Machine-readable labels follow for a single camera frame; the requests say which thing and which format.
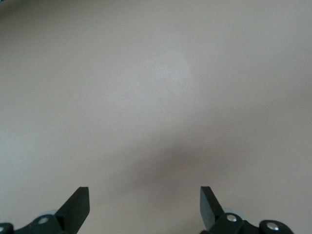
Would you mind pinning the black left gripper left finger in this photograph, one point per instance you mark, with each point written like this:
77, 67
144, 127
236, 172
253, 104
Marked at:
75, 212

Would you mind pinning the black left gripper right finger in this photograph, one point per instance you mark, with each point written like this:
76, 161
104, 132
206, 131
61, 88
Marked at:
209, 212

